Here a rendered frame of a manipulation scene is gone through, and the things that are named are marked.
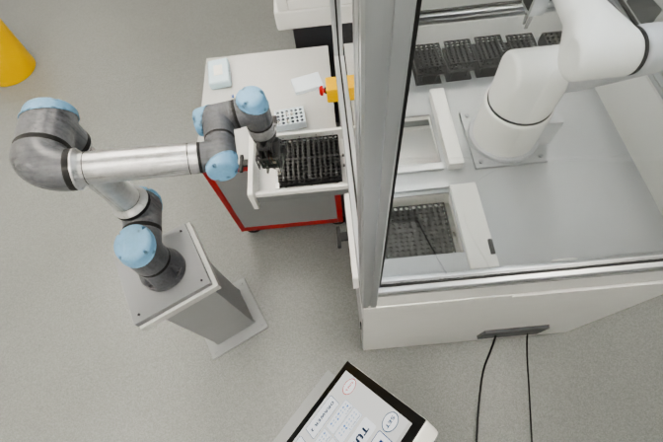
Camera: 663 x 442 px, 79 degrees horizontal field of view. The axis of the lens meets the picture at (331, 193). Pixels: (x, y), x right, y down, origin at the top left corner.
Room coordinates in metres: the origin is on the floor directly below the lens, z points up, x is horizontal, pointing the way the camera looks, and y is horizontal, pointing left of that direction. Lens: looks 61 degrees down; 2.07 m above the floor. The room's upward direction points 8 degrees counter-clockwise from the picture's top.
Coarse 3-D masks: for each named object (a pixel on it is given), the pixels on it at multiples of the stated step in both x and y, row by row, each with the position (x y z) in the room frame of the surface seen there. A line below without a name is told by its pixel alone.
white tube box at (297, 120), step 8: (280, 112) 1.12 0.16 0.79; (288, 112) 1.11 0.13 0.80; (296, 112) 1.11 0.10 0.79; (304, 112) 1.11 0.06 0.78; (280, 120) 1.07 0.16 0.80; (296, 120) 1.07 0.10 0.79; (304, 120) 1.06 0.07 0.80; (280, 128) 1.05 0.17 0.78; (288, 128) 1.05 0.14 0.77; (296, 128) 1.05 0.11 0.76
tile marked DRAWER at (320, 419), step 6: (330, 396) 0.04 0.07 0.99; (330, 402) 0.03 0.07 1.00; (336, 402) 0.03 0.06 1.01; (324, 408) 0.02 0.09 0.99; (330, 408) 0.01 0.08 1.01; (318, 414) 0.01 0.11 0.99; (324, 414) 0.00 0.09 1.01; (330, 414) 0.00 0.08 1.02; (312, 420) 0.00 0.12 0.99; (318, 420) -0.01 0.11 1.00; (324, 420) -0.01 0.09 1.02; (312, 426) -0.02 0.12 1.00; (318, 426) -0.02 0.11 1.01; (312, 432) -0.03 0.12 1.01; (318, 432) -0.03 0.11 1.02; (312, 438) -0.04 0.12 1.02
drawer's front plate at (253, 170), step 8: (256, 144) 0.90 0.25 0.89; (248, 168) 0.78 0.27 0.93; (256, 168) 0.80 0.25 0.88; (248, 176) 0.74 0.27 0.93; (256, 176) 0.77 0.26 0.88; (248, 184) 0.71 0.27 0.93; (256, 184) 0.73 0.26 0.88; (248, 192) 0.68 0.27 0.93; (256, 200) 0.67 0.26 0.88; (256, 208) 0.67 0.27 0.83
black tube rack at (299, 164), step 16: (288, 144) 0.87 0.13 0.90; (304, 144) 0.86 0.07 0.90; (320, 144) 0.87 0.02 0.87; (336, 144) 0.84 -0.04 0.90; (288, 160) 0.80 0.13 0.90; (304, 160) 0.80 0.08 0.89; (320, 160) 0.78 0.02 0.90; (336, 160) 0.79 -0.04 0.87; (288, 176) 0.74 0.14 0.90; (304, 176) 0.73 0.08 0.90; (320, 176) 0.72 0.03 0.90; (336, 176) 0.71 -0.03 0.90
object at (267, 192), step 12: (288, 132) 0.93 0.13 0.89; (300, 132) 0.92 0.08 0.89; (312, 132) 0.92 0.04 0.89; (324, 132) 0.91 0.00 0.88; (336, 132) 0.91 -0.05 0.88; (264, 180) 0.78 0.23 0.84; (264, 192) 0.69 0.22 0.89; (276, 192) 0.68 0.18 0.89; (288, 192) 0.68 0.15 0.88; (300, 192) 0.68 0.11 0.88; (312, 192) 0.67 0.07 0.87; (324, 192) 0.67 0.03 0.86; (336, 192) 0.67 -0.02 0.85
